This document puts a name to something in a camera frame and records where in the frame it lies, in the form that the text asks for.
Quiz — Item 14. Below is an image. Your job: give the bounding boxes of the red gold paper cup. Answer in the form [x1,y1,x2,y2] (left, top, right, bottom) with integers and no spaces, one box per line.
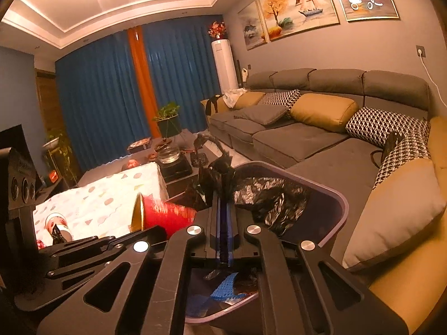
[130,194,197,239]

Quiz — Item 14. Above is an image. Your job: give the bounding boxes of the blue foam net sheet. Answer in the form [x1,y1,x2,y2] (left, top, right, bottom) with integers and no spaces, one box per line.
[186,270,258,318]

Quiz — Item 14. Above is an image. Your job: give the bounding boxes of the black plastic bag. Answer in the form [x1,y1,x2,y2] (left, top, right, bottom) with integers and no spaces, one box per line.
[233,177,310,237]
[184,133,235,211]

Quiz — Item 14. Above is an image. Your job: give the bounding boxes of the dark plastic trash bin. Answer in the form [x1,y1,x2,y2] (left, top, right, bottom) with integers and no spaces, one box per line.
[168,161,348,332]

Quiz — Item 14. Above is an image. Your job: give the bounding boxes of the patterned white tablecloth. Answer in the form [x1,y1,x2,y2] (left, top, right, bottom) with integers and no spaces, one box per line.
[33,163,168,247]

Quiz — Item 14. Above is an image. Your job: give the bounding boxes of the glass teapot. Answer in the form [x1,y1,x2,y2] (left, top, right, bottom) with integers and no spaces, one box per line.
[154,143,181,164]

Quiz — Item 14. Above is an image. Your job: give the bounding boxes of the plant on stand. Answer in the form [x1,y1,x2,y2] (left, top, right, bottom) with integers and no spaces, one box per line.
[42,129,82,188]

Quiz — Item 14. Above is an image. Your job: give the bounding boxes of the potted green plant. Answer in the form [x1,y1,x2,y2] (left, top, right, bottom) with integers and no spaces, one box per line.
[153,102,182,138]

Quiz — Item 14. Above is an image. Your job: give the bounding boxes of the mustard sofa chaise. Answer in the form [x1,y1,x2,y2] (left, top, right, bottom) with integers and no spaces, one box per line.
[369,116,446,334]

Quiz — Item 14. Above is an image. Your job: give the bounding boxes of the grey beige cushion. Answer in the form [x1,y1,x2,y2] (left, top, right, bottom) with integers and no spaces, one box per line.
[343,158,446,271]

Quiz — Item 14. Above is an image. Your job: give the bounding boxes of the blue curtains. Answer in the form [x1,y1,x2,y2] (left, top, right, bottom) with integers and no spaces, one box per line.
[55,15,223,171]

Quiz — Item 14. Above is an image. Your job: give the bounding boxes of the white cloth on sofa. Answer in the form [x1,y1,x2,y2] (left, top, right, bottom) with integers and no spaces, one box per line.
[223,88,247,108]

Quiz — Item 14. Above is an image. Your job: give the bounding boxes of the far mustard cushion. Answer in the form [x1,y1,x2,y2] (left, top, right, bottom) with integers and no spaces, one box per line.
[233,91,265,110]

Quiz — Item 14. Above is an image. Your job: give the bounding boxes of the mustard cushion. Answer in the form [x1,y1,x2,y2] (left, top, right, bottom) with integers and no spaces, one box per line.
[290,93,359,133]
[233,91,265,110]

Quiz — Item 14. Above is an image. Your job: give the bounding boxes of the grey sectional sofa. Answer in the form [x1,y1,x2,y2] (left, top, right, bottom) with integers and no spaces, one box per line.
[202,68,430,259]

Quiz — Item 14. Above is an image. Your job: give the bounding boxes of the white standing air conditioner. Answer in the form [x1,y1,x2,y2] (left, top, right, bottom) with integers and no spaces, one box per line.
[211,39,238,92]

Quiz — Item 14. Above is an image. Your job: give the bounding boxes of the far patterned cushion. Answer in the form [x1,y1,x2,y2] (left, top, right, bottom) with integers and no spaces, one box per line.
[259,89,301,111]

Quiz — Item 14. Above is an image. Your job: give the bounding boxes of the black white patterned cushion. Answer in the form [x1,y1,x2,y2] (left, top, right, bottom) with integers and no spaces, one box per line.
[346,107,430,187]

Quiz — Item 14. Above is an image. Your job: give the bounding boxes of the orange curtain strip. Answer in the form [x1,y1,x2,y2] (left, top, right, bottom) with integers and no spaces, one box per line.
[127,26,161,138]

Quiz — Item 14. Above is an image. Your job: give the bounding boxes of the red flower decoration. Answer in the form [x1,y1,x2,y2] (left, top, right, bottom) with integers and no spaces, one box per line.
[208,21,227,40]

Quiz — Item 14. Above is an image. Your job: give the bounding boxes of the left small painting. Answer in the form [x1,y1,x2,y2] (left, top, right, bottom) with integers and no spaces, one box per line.
[237,1,267,51]

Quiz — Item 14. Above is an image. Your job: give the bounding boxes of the sailboat painting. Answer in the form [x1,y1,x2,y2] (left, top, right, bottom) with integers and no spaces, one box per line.
[258,0,339,41]

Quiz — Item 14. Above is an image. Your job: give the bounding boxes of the white charging cable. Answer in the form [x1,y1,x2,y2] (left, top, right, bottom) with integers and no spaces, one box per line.
[417,51,447,109]

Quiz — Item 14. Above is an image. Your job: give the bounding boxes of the wall socket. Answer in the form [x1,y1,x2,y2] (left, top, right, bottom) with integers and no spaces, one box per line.
[416,46,426,58]

